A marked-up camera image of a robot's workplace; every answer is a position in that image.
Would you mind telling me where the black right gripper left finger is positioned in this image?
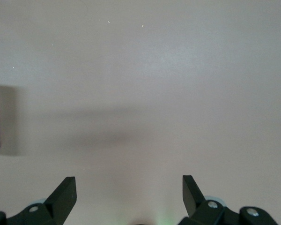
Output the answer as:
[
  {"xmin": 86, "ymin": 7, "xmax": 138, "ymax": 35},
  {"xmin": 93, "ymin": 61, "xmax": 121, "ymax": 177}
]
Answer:
[{"xmin": 0, "ymin": 176, "xmax": 77, "ymax": 225}]

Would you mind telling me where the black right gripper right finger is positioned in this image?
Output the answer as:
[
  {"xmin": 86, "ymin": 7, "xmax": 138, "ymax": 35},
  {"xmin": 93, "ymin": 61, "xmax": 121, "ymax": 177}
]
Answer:
[{"xmin": 177, "ymin": 174, "xmax": 279, "ymax": 225}]

